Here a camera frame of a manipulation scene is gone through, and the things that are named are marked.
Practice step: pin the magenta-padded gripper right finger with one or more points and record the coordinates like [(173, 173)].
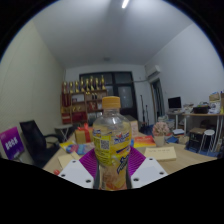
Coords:
[(148, 171)]

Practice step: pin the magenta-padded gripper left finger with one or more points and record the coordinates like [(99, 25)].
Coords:
[(75, 171)]

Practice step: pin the orange-capped yellow drink bottle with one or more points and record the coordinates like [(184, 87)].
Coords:
[(111, 146)]

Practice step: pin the pale yellow paper sheet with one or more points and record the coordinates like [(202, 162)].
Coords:
[(66, 160)]

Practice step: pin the red-balled white stick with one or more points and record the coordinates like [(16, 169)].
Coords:
[(56, 172)]

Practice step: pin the yellow envelope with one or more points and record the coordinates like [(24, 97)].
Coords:
[(160, 154)]

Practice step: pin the orange book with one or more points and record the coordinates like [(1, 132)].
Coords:
[(144, 141)]

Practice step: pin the yellow gift box, red ribbon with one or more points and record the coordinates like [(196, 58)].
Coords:
[(83, 135)]

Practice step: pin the pink flowers in white pot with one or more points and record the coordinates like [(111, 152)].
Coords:
[(160, 130)]

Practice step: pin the small white side table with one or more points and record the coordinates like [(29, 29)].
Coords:
[(64, 127)]

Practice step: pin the tan cardboard box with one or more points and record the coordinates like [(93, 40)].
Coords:
[(134, 126)]

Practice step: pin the black office chair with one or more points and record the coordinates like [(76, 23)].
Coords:
[(33, 140)]

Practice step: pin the wooden shelf unit with trophies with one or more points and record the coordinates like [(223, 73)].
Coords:
[(78, 106)]

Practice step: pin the purple sign board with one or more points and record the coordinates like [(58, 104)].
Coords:
[(11, 143)]

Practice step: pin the white round stool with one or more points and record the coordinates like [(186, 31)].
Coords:
[(207, 133)]

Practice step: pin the computer monitor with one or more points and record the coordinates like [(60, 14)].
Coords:
[(174, 103)]

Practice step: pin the cluttered wooden side desk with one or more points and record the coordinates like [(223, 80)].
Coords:
[(203, 116)]

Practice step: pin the dark glass door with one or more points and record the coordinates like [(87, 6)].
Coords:
[(125, 93)]

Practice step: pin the ceiling light tube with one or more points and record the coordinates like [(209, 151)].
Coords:
[(125, 4)]

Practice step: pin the white wall air conditioner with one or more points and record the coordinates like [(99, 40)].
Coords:
[(153, 71)]

